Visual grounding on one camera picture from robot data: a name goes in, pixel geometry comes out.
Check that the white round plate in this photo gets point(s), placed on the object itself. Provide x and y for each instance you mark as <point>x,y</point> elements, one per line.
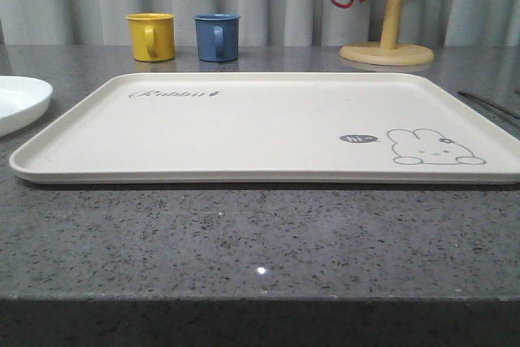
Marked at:
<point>23,101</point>

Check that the cream rabbit print tray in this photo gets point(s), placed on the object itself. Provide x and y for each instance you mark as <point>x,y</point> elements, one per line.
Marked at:
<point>269,127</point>

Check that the blue enamel mug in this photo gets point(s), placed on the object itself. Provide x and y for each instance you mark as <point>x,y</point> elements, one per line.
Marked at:
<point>217,37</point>

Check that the yellow enamel mug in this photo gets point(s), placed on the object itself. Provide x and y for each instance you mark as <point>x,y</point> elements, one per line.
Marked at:
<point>152,36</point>

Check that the wooden mug tree stand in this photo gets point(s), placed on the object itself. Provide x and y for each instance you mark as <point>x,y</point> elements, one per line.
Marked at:
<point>388,51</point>

